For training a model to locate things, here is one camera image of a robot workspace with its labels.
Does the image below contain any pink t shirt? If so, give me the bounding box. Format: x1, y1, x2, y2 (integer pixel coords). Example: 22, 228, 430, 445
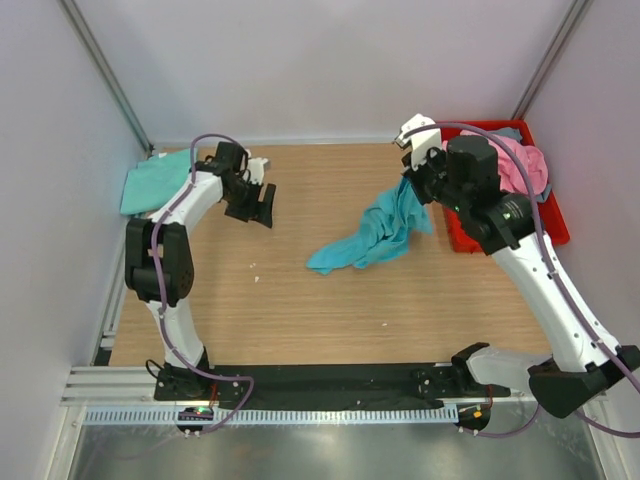
442, 128, 550, 196

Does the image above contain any blue t shirt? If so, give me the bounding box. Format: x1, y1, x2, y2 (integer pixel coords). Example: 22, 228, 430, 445
306, 178, 433, 275

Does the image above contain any aluminium frame rail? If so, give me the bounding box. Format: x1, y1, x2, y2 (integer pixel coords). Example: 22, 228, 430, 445
63, 367, 525, 405

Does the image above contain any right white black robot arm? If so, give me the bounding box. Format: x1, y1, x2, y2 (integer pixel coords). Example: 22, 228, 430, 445
400, 132, 639, 418

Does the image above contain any folded mint green t shirt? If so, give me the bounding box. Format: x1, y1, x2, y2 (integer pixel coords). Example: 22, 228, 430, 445
120, 149, 191, 216

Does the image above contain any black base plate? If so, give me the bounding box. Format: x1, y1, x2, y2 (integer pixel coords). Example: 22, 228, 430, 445
145, 359, 511, 411

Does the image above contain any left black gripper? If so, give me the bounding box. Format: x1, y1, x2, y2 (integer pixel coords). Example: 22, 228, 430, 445
224, 177, 275, 228

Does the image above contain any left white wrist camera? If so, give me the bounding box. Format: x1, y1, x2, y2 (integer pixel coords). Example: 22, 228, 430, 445
244, 157, 271, 185

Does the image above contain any grey t shirt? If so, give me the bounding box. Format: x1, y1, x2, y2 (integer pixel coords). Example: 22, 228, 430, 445
492, 126, 555, 204

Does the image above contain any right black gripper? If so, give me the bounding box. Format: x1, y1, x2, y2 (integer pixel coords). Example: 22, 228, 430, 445
400, 142, 467, 215

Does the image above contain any slotted white cable duct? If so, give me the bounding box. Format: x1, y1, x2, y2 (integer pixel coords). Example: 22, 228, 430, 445
83, 404, 458, 426

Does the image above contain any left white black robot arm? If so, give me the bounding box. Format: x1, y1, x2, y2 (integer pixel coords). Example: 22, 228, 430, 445
124, 135, 276, 401

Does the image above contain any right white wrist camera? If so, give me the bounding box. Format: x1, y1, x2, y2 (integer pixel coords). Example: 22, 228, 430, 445
394, 114, 442, 170

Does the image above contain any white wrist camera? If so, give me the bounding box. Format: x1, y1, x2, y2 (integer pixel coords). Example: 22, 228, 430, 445
244, 157, 271, 185
394, 114, 442, 170

